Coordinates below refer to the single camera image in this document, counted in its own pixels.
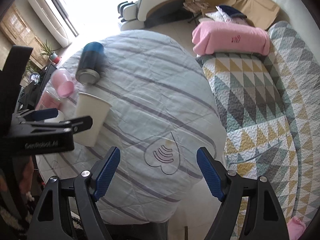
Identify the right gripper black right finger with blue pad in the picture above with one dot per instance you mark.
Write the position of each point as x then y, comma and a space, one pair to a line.
264, 218

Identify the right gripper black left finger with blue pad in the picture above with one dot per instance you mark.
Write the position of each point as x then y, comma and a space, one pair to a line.
52, 217

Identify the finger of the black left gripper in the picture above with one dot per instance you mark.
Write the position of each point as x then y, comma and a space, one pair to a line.
37, 115
79, 124

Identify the white paper cup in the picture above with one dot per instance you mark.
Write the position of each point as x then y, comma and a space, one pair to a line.
97, 109

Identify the pink plastic cup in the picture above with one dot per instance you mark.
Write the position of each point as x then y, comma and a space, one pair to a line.
62, 82

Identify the black TV cabinet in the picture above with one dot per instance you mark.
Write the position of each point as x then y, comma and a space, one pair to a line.
31, 94

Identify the pink green cylindrical can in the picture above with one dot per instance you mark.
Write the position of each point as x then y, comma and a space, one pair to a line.
48, 100

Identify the pink cloth on floor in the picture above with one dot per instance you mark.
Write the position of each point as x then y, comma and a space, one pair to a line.
295, 228

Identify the dark blue metal can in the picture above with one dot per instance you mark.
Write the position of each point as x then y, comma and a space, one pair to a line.
91, 64

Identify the potted plant red pot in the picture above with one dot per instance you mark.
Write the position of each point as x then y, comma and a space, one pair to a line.
47, 50

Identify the light striped quilted tablecloth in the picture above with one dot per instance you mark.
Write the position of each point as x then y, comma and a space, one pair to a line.
162, 112

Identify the white standing air conditioner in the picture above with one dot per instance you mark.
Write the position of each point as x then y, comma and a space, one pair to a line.
52, 19

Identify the triangle patterned sofa quilt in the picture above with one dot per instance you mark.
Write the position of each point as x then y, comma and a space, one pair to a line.
269, 106

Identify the white massage chair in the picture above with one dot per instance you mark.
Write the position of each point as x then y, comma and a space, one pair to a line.
140, 14

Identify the pink fleece blanket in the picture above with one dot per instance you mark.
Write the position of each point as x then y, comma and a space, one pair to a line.
210, 37

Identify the dark blue folded garment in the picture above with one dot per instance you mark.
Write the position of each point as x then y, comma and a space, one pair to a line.
232, 12

